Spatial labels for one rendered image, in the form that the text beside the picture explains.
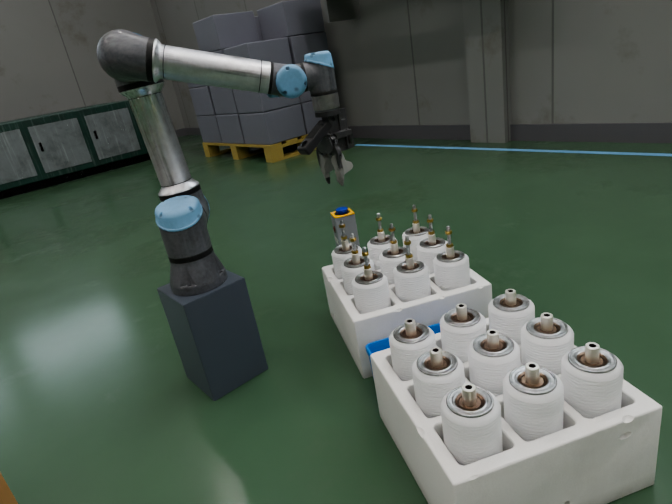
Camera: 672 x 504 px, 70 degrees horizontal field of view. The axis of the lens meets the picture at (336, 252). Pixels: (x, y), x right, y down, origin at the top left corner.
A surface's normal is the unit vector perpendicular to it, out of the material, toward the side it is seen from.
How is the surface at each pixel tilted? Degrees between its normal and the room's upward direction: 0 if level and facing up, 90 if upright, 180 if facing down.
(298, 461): 0
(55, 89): 90
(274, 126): 90
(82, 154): 90
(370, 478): 0
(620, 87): 90
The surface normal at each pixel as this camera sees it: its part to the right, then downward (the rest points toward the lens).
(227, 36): 0.63, 0.19
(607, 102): -0.75, 0.36
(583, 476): 0.26, 0.33
